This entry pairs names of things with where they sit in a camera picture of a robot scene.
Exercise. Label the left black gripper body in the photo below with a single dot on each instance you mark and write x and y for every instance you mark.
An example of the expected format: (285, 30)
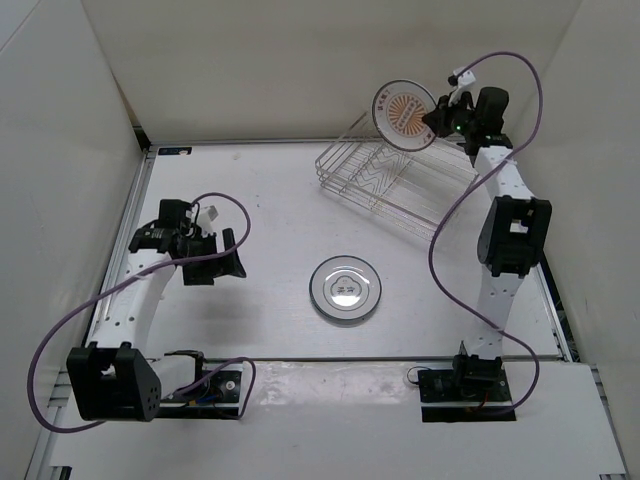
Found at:
(199, 246)

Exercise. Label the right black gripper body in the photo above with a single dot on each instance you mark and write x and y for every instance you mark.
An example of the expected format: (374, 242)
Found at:
(462, 120)

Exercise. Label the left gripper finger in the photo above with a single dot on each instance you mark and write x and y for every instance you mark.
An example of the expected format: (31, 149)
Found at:
(229, 239)
(229, 265)

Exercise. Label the orange sunburst pattern plate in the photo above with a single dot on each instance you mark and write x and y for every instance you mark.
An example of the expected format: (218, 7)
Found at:
(398, 109)

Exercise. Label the white green-rimmed plate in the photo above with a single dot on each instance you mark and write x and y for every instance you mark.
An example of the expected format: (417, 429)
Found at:
(345, 299)
(348, 265)

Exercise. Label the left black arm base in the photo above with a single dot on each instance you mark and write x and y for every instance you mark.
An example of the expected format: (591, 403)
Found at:
(193, 388)

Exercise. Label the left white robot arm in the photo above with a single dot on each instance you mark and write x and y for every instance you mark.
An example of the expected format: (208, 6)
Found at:
(113, 378)

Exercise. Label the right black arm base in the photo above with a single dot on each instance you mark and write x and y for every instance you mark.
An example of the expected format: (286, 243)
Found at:
(468, 390)

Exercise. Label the blue table label sticker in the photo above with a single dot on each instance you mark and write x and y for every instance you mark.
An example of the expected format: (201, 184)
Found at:
(174, 151)

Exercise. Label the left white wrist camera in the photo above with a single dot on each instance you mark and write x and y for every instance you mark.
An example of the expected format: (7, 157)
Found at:
(203, 219)

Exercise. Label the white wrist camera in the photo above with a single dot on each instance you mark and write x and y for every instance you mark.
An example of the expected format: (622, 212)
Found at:
(203, 219)
(461, 81)

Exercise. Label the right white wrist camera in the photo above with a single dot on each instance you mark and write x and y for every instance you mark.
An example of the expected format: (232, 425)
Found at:
(461, 81)

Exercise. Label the metal wire dish rack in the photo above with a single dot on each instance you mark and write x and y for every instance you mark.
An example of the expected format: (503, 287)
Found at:
(412, 190)

